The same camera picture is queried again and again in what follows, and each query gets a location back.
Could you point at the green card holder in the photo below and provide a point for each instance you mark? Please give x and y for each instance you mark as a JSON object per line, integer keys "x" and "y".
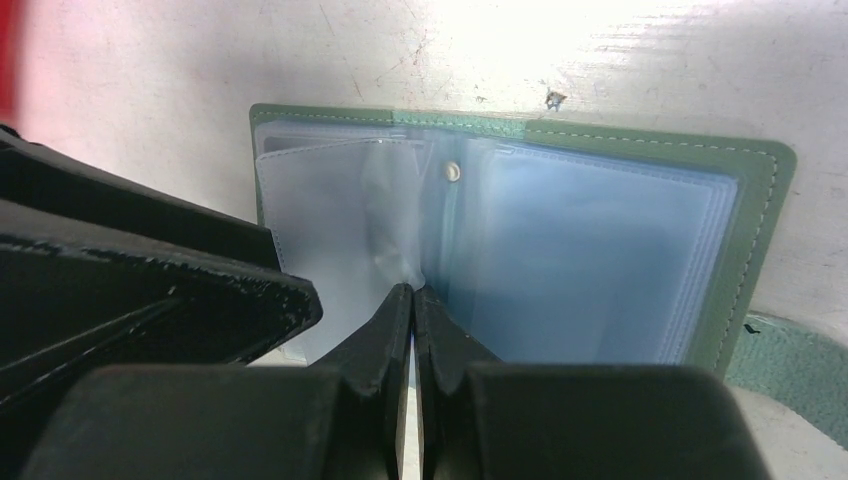
{"x": 548, "y": 241}

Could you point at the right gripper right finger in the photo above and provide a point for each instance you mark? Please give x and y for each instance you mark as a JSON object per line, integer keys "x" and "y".
{"x": 448, "y": 433}

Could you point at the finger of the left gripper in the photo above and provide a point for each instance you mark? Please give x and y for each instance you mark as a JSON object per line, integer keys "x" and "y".
{"x": 66, "y": 283}
{"x": 44, "y": 179}

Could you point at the red plastic bin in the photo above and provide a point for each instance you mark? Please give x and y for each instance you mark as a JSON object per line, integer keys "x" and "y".
{"x": 12, "y": 20}

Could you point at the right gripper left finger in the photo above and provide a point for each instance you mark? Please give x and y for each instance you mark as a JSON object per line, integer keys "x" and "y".
{"x": 367, "y": 437}

